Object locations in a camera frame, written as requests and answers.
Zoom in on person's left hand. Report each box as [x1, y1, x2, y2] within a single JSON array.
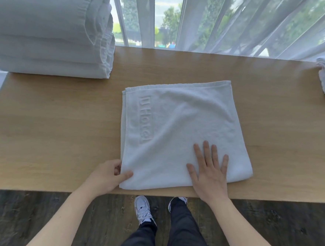
[[79, 158, 135, 199]]

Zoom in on person's right hand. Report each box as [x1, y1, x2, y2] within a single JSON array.
[[185, 139, 232, 206]]

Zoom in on white embossed towel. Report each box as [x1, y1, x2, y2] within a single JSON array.
[[112, 78, 254, 192]]

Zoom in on person's right forearm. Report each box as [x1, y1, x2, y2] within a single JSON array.
[[207, 193, 275, 246]]

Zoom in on person's left forearm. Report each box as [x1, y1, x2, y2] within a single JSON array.
[[0, 186, 101, 246]]

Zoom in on white right sneaker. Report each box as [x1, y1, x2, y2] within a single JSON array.
[[167, 196, 189, 213]]

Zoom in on white sneaker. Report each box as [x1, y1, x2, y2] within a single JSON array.
[[133, 194, 157, 227], [167, 196, 189, 213]]

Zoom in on white left sneaker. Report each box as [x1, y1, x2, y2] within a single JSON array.
[[133, 194, 157, 227]]

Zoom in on black trousers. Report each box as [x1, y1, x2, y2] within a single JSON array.
[[107, 197, 213, 246]]

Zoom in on wooden table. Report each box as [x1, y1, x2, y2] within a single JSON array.
[[0, 31, 325, 228]]

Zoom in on sheer white curtain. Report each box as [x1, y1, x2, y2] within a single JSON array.
[[109, 0, 325, 75]]

